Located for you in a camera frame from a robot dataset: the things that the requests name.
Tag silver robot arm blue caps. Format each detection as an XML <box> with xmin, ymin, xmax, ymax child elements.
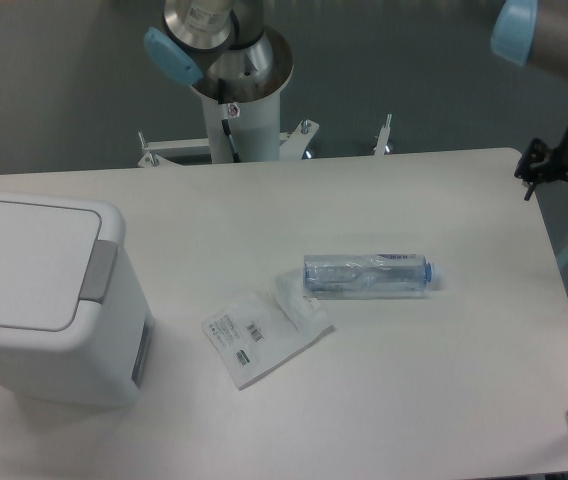
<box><xmin>490</xmin><ymin>1</ymin><xmax>568</xmax><ymax>199</ymax></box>

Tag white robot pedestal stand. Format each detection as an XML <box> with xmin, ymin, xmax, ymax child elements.
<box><xmin>136</xmin><ymin>79</ymin><xmax>394</xmax><ymax>169</ymax></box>

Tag clear plastic water bottle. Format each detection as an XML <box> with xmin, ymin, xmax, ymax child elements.
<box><xmin>303</xmin><ymin>253</ymin><xmax>439</xmax><ymax>300</ymax></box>

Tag silver robot base joint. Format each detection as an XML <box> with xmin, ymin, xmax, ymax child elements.
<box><xmin>143</xmin><ymin>0</ymin><xmax>293</xmax><ymax>104</ymax></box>

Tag white plastic trash can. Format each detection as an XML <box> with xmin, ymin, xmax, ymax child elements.
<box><xmin>0</xmin><ymin>188</ymin><xmax>156</xmax><ymax>408</ymax></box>

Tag black cable on pedestal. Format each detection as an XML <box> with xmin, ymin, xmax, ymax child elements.
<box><xmin>216</xmin><ymin>77</ymin><xmax>243</xmax><ymax>164</ymax></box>

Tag white plastic packaging bag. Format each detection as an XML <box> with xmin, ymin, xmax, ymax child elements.
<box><xmin>202</xmin><ymin>269</ymin><xmax>333</xmax><ymax>390</ymax></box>

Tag white trash can lid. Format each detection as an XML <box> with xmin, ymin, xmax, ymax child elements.
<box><xmin>0</xmin><ymin>192</ymin><xmax>125</xmax><ymax>332</ymax></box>

